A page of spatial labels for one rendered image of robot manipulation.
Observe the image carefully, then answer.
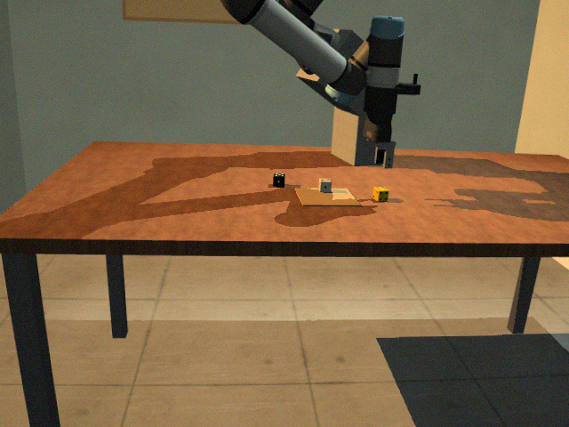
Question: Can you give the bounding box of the yellow die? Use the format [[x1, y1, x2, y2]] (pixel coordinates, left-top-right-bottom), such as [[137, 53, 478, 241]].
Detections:
[[373, 187, 389, 202]]

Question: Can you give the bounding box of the tan square mat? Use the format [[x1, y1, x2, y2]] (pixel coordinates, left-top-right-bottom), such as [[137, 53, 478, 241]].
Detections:
[[294, 188, 360, 206]]

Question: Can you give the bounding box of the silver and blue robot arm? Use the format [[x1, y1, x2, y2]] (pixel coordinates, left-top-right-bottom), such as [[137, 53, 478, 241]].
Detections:
[[220, 0, 405, 106]]

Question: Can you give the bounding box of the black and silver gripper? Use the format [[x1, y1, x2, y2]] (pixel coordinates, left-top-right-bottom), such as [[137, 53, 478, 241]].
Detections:
[[364, 66, 421, 169]]

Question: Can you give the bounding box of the white die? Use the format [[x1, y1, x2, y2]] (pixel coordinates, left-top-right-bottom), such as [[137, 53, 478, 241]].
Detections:
[[318, 178, 332, 193]]

